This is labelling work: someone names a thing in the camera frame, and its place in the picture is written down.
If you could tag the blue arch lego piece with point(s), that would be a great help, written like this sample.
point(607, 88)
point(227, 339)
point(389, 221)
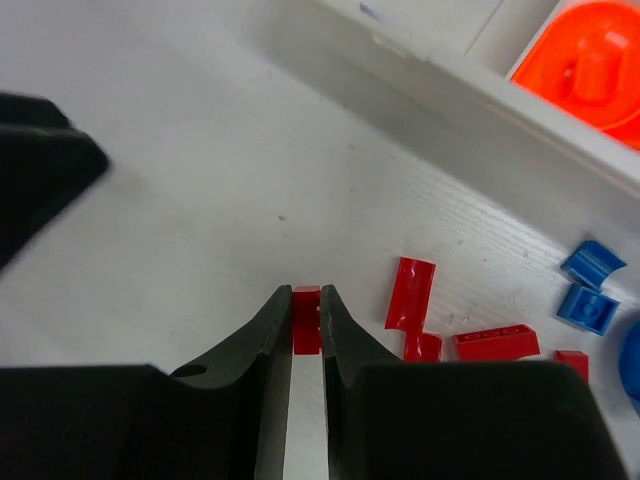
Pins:
point(591, 264)

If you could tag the red curved piece lower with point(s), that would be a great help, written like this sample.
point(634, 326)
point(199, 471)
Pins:
point(422, 347)

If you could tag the blue square lego brick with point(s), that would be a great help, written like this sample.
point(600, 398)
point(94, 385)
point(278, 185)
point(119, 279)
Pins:
point(588, 309)

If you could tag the small red lego brick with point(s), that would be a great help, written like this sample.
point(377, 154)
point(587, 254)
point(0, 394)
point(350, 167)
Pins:
point(498, 344)

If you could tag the red curved lego piece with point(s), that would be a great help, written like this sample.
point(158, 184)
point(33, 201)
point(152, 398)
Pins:
point(410, 296)

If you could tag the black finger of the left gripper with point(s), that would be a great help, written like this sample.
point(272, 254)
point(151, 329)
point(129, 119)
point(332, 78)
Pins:
point(46, 164)

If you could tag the large blue curved lego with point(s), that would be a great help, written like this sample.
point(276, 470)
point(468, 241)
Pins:
point(629, 364)

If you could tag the orange spiral lego piece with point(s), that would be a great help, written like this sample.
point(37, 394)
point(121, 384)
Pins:
point(586, 62)

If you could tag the small red brick right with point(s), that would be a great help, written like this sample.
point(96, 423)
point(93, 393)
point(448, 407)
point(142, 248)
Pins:
point(577, 360)

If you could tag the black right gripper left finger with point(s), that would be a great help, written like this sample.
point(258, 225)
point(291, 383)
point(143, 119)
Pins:
point(220, 416)

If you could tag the white three-compartment tray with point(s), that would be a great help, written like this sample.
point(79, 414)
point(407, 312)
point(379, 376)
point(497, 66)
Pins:
point(522, 139)

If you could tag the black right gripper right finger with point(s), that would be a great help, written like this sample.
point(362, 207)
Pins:
point(390, 419)

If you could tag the tiny red brick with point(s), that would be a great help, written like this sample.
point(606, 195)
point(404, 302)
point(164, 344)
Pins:
point(306, 320)

